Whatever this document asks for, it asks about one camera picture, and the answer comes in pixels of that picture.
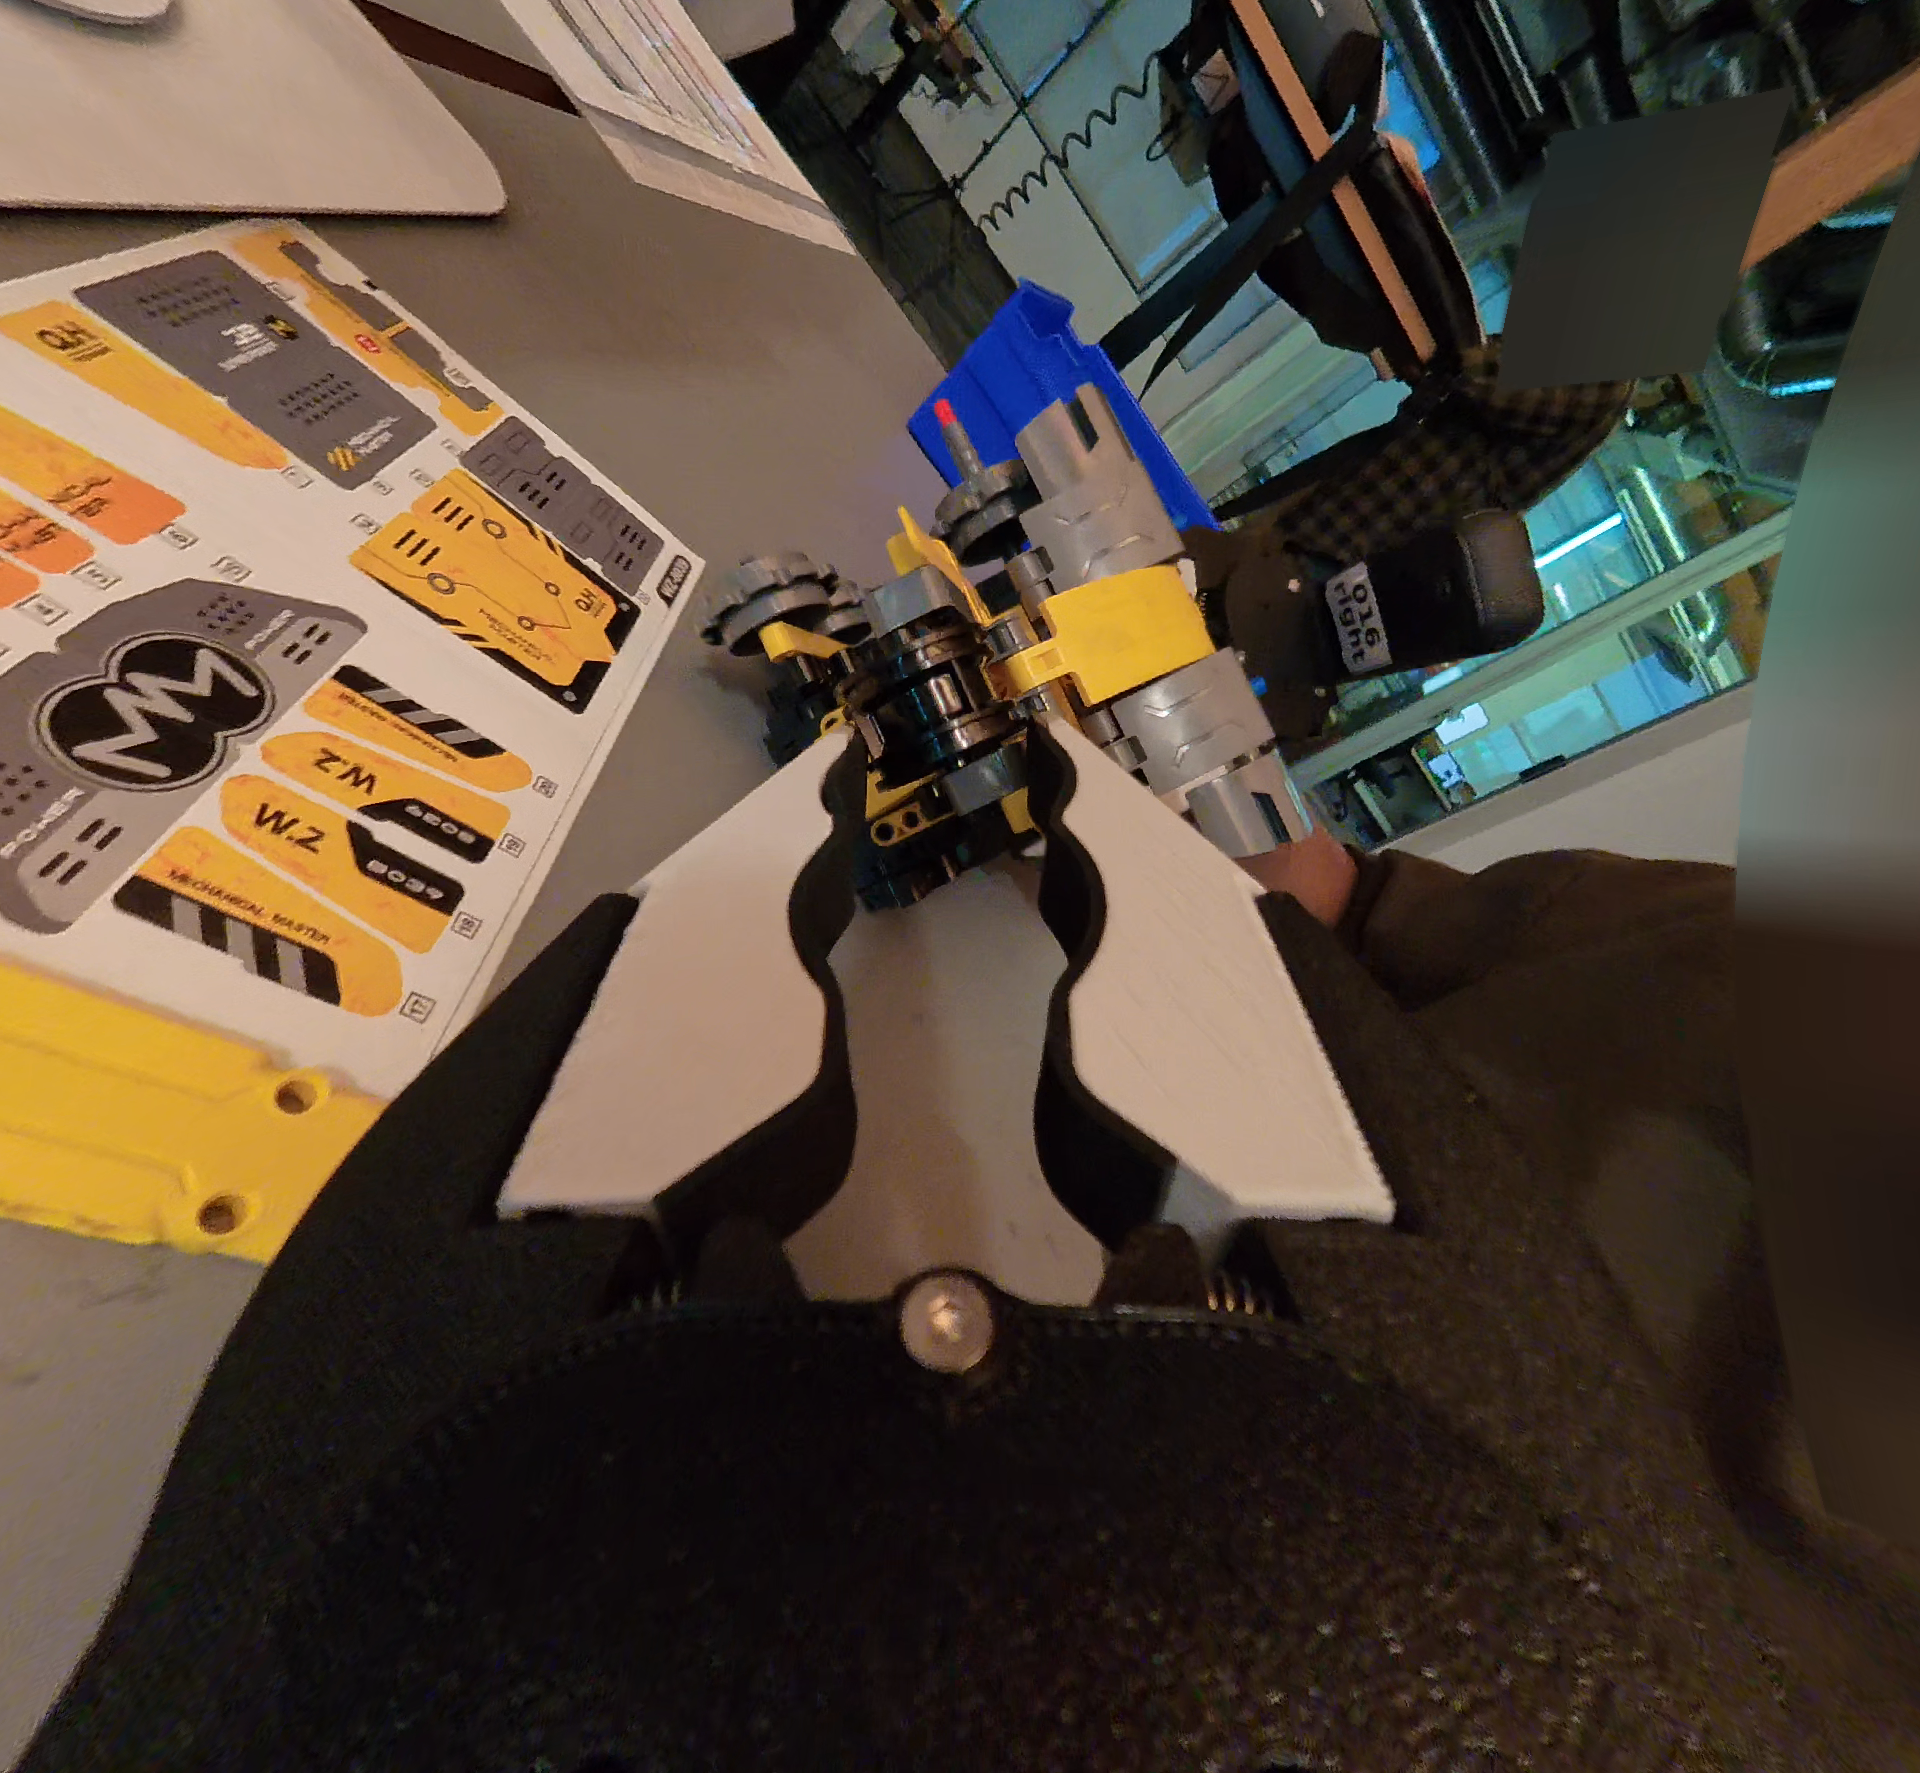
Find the coiled cable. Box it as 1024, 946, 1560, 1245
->
975, 77, 1150, 247

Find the blue plastic bin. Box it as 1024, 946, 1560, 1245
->
907, 279, 1219, 536

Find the yellow brick panel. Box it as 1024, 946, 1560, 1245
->
0, 961, 395, 1268

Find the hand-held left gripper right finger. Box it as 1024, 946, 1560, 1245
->
1032, 719, 1397, 1280

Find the white printed sheet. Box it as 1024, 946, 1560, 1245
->
387, 0, 859, 257

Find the yellow grey sticker sheet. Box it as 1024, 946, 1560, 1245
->
0, 217, 706, 1101

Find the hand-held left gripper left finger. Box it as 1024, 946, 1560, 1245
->
498, 731, 869, 1287

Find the person's right forearm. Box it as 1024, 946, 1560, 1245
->
1319, 843, 1756, 1204

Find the wooden edged board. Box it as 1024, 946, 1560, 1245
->
1197, 0, 1444, 372

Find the person's right hand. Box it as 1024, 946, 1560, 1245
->
1252, 834, 1364, 926

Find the yellow black brick vehicle model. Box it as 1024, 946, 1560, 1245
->
702, 395, 1334, 916

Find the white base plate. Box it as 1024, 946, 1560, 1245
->
0, 0, 506, 219

